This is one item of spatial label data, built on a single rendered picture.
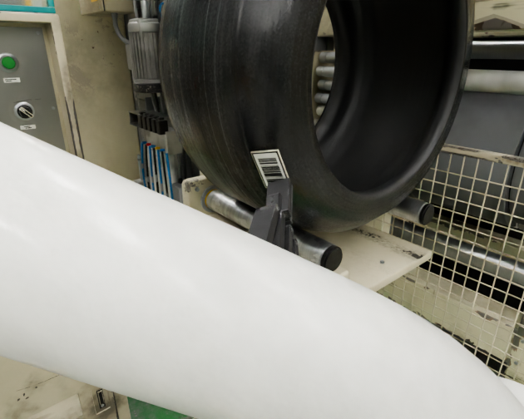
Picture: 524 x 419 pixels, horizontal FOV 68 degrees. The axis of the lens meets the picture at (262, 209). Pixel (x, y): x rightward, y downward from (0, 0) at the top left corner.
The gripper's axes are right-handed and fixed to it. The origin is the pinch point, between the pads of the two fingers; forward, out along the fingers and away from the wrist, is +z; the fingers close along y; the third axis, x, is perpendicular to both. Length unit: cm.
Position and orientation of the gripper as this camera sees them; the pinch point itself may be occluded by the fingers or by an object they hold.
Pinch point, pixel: (279, 202)
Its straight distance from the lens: 48.5
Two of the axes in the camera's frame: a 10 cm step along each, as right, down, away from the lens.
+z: 0.7, -6.9, 7.2
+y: 3.9, 6.8, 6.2
